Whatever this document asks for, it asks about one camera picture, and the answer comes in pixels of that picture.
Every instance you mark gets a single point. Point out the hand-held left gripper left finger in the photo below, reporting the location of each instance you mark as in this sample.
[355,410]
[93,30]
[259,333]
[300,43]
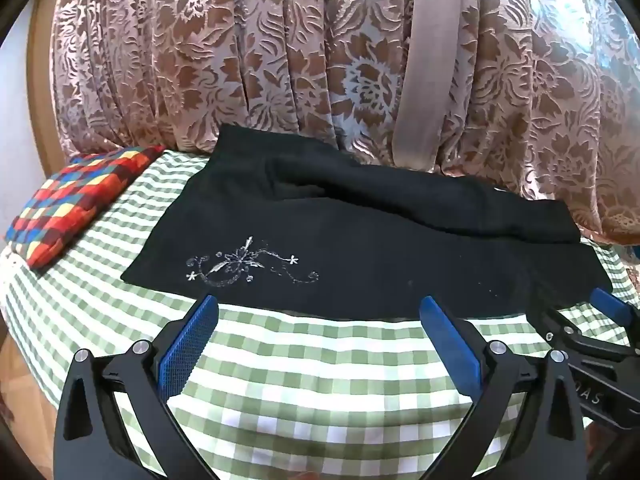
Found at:
[192,347]

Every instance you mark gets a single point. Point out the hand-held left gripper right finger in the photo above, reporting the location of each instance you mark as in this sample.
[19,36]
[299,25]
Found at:
[450,347]

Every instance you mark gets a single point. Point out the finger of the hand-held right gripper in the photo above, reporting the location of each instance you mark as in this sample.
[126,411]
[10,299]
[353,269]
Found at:
[609,307]
[562,336]

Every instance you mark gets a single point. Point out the black embroidered pants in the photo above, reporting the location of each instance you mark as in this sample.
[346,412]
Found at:
[350,240]

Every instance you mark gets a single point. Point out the green white checked bed sheet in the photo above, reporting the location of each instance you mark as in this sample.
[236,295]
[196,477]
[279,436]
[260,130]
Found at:
[310,365]

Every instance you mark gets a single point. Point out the multicoloured checked pillow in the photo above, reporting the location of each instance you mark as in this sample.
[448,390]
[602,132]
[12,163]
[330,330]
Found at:
[75,205]

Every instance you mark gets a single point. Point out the beige curtain tie band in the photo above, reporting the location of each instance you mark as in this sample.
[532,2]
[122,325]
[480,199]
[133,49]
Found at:
[430,85]

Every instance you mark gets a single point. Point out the pink brown floral curtain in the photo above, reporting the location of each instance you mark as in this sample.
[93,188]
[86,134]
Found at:
[200,60]

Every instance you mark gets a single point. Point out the brown wooden frame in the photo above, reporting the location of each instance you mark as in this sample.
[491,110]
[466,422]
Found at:
[40,110]

